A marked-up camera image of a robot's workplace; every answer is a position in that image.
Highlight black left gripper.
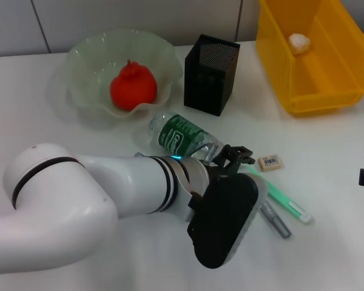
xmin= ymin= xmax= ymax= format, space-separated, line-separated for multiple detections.
xmin=207 ymin=145 xmax=257 ymax=182

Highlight clear bottle with green label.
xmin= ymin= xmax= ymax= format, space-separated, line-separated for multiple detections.
xmin=147 ymin=111 xmax=225 ymax=161

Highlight red-orange toy orange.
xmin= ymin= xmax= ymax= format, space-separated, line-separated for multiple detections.
xmin=110 ymin=59 xmax=158 ymax=110

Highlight white paper ball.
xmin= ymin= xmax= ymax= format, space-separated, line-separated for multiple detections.
xmin=288 ymin=32 xmax=311 ymax=55

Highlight beige eraser with barcode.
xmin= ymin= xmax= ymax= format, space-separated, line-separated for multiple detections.
xmin=257 ymin=154 xmax=283 ymax=173

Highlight mint green pen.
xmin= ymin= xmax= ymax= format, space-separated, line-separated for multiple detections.
xmin=245 ymin=163 xmax=312 ymax=224

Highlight black mesh pen holder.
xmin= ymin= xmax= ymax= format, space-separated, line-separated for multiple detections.
xmin=184 ymin=33 xmax=241 ymax=117

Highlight grey marker pen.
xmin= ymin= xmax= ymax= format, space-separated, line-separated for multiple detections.
xmin=259 ymin=202 xmax=292 ymax=239

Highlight translucent wavy glass fruit bowl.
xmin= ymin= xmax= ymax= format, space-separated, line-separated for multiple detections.
xmin=53 ymin=29 xmax=183 ymax=118

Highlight yellow plastic bin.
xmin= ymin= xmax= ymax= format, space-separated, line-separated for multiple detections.
xmin=255 ymin=0 xmax=364 ymax=118

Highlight left gripper cable with plug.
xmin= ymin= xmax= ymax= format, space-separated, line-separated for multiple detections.
xmin=200 ymin=144 xmax=223 ymax=164

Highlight black left wrist camera housing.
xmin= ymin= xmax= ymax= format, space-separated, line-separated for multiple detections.
xmin=186 ymin=174 xmax=268 ymax=269

